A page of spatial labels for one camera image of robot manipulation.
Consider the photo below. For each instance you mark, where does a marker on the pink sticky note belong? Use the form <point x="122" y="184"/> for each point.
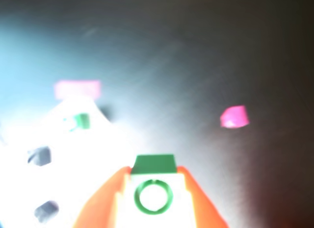
<point x="77" y="89"/>

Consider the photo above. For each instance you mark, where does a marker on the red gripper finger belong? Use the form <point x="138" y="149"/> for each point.
<point x="100" y="203"/>
<point x="206" y="208"/>

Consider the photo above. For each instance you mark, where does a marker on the black cube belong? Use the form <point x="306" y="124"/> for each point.
<point x="46" y="212"/>
<point x="40" y="156"/>

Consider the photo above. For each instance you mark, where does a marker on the small pink block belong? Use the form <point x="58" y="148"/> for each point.
<point x="234" y="116"/>

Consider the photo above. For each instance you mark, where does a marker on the white paper grid sheet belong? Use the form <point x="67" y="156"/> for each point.
<point x="73" y="164"/>

